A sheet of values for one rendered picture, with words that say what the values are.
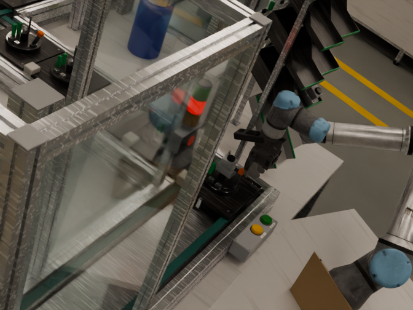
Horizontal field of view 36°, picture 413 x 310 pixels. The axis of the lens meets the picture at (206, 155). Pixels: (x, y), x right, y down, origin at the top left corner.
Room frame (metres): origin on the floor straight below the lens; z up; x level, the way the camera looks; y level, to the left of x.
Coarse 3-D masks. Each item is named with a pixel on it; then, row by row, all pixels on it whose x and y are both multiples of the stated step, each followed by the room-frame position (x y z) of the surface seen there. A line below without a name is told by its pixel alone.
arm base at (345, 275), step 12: (348, 264) 1.57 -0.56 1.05; (360, 264) 1.56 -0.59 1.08; (336, 276) 1.51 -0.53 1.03; (348, 276) 1.51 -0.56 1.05; (360, 276) 1.52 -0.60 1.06; (348, 288) 1.48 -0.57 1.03; (360, 288) 1.50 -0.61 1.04; (372, 288) 1.51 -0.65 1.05; (348, 300) 1.46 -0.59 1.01; (360, 300) 1.48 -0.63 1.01
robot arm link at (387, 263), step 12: (408, 180) 1.65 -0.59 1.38; (408, 192) 1.61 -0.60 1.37; (408, 204) 1.58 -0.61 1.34; (396, 216) 1.57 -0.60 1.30; (408, 216) 1.56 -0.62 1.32; (396, 228) 1.54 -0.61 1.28; (408, 228) 1.54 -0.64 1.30; (384, 240) 1.51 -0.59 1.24; (396, 240) 1.50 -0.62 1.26; (408, 240) 1.52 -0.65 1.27; (384, 252) 1.47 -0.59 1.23; (396, 252) 1.47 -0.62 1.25; (408, 252) 1.49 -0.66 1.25; (372, 264) 1.44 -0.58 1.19; (384, 264) 1.44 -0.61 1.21; (396, 264) 1.45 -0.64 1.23; (408, 264) 1.45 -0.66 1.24; (372, 276) 1.43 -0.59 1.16; (384, 276) 1.42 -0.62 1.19; (396, 276) 1.43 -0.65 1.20; (408, 276) 1.43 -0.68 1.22
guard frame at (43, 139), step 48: (192, 0) 0.97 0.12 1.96; (192, 48) 0.78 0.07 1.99; (240, 48) 0.88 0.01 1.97; (96, 96) 0.59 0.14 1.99; (144, 96) 0.64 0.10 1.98; (0, 144) 0.47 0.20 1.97; (48, 144) 0.49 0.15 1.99; (0, 192) 0.47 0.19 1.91; (192, 192) 0.93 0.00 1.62; (0, 240) 0.47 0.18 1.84; (0, 288) 0.46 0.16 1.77
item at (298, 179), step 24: (72, 48) 2.41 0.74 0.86; (0, 96) 1.90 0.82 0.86; (240, 96) 2.59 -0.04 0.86; (240, 120) 2.40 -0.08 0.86; (312, 144) 2.45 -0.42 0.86; (288, 168) 2.20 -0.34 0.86; (312, 168) 2.27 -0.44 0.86; (336, 168) 2.34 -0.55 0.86; (288, 192) 2.05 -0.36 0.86; (312, 192) 2.11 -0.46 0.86; (288, 216) 1.91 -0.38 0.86; (240, 264) 1.57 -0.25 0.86; (216, 288) 1.42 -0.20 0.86
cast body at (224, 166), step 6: (228, 156) 1.79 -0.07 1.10; (234, 156) 1.81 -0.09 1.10; (216, 162) 1.81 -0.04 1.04; (222, 162) 1.78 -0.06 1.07; (228, 162) 1.78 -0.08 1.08; (234, 162) 1.79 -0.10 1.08; (216, 168) 1.79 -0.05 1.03; (222, 168) 1.78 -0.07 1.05; (228, 168) 1.77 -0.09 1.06; (234, 168) 1.80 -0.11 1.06; (228, 174) 1.77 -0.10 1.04; (234, 174) 1.80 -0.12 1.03
